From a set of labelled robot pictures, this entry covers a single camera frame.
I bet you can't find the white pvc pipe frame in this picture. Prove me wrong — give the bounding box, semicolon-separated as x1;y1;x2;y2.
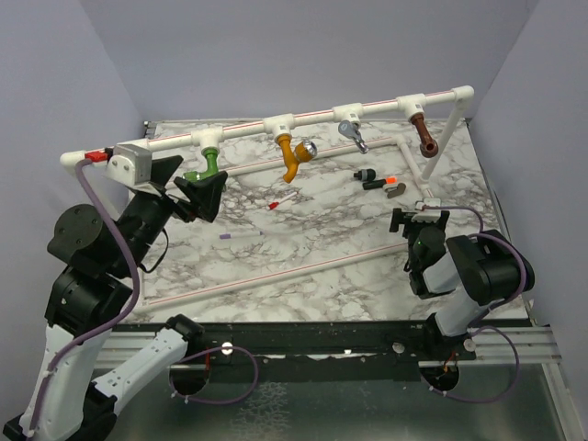
59;84;475;316

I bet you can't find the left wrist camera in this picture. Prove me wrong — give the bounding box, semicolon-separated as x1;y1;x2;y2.
105;141;161;195

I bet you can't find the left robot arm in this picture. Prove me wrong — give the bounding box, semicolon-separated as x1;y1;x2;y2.
3;156;228;440

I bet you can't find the black orange highlighter marker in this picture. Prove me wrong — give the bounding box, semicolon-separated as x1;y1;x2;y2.
362;176;398;190

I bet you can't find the dark grey hose nozzle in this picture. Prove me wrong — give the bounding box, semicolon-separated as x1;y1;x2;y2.
353;168;376;182

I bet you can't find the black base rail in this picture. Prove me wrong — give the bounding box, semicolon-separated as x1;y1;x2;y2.
123;319;479;385

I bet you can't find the orange water faucet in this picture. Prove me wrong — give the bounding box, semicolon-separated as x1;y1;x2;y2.
276;133;318;184

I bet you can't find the purple white marker pen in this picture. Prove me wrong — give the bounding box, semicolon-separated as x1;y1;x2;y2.
219;231;264;240

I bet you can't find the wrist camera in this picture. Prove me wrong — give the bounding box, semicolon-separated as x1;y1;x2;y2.
414;198;441;211
105;141;161;195

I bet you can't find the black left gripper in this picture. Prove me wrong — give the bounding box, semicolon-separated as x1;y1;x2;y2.
115;154;230;275

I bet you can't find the brown water faucet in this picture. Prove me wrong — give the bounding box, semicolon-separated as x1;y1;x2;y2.
410;112;438;159

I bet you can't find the beige mini stapler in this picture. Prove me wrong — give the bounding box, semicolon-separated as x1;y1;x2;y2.
383;183;406;199

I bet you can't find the green water faucet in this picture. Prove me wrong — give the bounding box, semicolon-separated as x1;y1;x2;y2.
182;145;220;183

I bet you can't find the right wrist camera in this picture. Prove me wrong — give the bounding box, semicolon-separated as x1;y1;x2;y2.
414;198;441;211

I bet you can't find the red white marker pen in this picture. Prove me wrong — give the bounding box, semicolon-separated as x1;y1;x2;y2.
267;192;298;210

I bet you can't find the aluminium table frame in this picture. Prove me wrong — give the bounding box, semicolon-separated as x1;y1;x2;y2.
91;118;575;441

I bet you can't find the grey silver water faucet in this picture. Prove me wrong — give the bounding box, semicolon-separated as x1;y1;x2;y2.
337;120;368;154

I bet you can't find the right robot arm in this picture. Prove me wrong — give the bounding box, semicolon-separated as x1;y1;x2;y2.
390;208;536;359

